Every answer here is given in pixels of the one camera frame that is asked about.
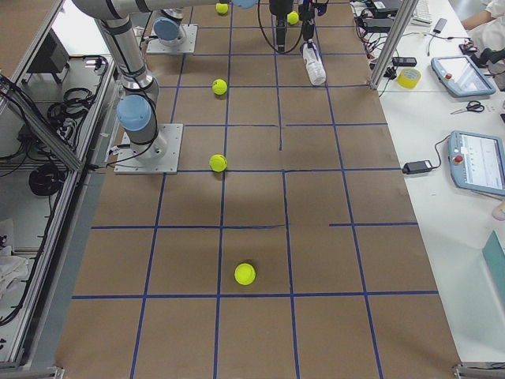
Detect black smartphone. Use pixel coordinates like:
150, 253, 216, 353
432, 18, 447, 34

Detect far left tennis ball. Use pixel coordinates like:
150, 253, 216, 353
215, 3, 229, 15

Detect yellow tape roll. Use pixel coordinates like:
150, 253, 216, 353
397, 67, 421, 89

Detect left aluminium frame rack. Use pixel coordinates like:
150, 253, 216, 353
1, 1, 117, 369

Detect black power adapter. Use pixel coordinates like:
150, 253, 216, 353
402, 159, 433, 174

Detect teach pendant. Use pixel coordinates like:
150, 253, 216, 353
431, 55, 496, 98
447, 130, 504, 197

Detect black handled scissors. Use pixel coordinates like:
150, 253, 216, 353
451, 100, 484, 114

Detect nearest tennis ball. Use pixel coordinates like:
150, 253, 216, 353
234, 262, 256, 286

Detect tennis ball mid table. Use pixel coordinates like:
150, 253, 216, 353
211, 78, 228, 96

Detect tennis ball by near base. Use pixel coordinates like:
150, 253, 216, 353
208, 154, 227, 173

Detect far teach pendant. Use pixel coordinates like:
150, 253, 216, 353
431, 55, 496, 98

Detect black remote device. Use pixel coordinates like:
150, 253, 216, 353
391, 57, 417, 67

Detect aluminium frame post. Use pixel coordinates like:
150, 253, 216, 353
369, 0, 418, 90

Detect coiled black cable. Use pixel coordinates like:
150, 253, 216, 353
28, 163, 64, 197

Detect far right tennis ball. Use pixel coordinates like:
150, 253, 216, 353
287, 11, 299, 25

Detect near teach pendant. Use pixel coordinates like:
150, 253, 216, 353
447, 130, 504, 197

